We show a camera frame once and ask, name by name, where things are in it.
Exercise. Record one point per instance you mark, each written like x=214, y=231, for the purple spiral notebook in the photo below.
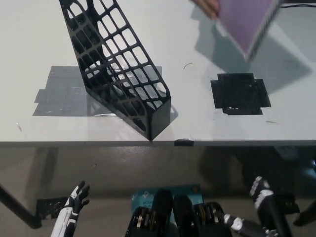
x=243, y=23

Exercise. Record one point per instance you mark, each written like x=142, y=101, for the person's hand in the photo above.
x=206, y=6

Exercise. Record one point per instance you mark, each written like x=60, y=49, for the black robot torso teal top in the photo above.
x=181, y=217

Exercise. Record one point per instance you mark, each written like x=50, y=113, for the black slanted table leg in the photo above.
x=306, y=214
x=23, y=213

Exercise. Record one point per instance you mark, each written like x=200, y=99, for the square black tape patch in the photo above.
x=238, y=95

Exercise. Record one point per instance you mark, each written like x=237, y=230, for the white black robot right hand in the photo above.
x=261, y=195

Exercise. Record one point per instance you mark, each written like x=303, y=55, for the black floor tape patch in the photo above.
x=287, y=203
x=48, y=206

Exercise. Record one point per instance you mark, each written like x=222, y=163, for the black lattice magazine stand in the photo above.
x=158, y=116

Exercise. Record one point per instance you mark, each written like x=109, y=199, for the grey tape patch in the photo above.
x=58, y=96

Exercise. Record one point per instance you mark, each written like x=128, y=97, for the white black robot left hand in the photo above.
x=64, y=217

